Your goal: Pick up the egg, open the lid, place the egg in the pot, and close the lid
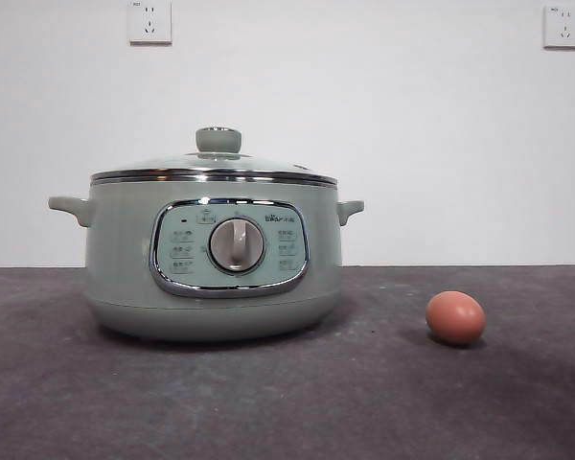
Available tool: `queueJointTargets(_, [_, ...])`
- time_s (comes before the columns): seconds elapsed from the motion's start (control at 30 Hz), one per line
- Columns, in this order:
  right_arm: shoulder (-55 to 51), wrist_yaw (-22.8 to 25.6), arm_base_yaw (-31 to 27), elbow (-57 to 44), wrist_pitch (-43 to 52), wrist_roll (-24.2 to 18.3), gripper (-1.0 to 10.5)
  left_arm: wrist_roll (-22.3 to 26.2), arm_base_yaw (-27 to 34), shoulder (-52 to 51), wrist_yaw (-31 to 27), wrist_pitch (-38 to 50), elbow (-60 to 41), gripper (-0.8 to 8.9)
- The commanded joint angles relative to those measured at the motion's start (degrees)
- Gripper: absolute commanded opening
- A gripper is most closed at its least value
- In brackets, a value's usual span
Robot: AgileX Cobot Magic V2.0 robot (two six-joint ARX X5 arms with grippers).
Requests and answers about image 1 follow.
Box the glass lid with green knob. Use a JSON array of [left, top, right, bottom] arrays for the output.
[[89, 126, 339, 186]]

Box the brown egg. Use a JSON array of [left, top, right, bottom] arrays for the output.
[[425, 289, 487, 347]]

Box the pale green electric cooking pot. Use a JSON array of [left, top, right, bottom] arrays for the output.
[[47, 178, 365, 342]]

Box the white wall socket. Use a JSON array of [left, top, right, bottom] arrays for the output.
[[127, 0, 173, 47], [542, 4, 575, 50]]

